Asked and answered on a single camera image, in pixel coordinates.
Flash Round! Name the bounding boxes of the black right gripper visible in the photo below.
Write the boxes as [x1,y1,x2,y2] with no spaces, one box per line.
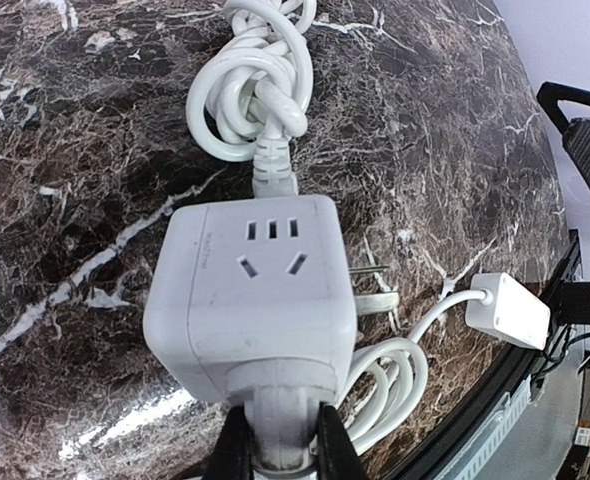
[549,229,590,327]

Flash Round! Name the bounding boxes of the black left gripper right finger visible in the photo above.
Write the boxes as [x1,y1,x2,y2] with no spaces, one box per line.
[316,403,369,480]

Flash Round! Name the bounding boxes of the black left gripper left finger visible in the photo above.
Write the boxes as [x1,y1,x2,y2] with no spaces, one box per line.
[214,406,254,480]

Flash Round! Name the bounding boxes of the white plug with cable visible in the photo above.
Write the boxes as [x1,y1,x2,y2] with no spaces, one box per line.
[229,275,499,473]

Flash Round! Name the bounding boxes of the white cube socket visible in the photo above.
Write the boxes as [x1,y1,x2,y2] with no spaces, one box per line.
[143,195,357,402]

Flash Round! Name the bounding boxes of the white power strip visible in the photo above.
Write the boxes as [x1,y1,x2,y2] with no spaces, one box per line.
[465,272,551,351]

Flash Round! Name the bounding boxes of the white slotted cable duct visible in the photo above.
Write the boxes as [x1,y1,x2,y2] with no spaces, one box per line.
[435,374,533,480]

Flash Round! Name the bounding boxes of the white tangled cable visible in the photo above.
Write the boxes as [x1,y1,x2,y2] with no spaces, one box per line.
[184,0,319,201]

